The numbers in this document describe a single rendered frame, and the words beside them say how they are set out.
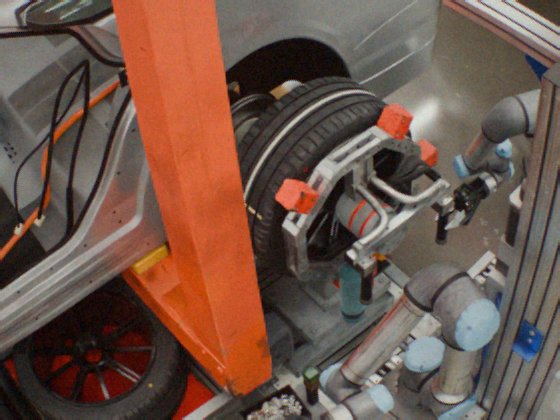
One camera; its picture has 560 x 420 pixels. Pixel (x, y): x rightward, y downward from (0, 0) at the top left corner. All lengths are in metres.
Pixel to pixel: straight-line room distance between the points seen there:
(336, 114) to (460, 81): 1.99
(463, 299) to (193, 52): 0.79
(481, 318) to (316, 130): 0.99
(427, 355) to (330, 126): 0.77
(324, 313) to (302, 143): 0.93
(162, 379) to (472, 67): 2.56
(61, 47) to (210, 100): 1.59
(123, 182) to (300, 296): 1.01
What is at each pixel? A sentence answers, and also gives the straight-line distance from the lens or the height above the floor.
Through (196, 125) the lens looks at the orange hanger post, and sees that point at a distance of 1.95.
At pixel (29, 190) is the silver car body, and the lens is 3.27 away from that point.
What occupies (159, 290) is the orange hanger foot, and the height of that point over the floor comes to 0.68.
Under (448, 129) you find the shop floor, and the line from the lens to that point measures 4.36.
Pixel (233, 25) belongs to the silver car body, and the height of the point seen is 1.46.
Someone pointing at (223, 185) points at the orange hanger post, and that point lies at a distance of 2.12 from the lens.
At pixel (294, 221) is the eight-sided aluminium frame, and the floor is 0.98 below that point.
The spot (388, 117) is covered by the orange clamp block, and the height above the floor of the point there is 1.14.
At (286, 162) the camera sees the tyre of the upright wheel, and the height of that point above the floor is 1.12.
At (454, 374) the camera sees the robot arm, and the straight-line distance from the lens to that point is 2.16.
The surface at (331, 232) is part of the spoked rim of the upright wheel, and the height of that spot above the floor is 0.69.
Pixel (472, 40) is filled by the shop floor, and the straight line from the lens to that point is 4.92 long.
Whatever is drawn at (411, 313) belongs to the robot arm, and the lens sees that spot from 2.06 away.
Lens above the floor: 3.07
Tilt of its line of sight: 50 degrees down
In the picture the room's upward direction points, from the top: 7 degrees counter-clockwise
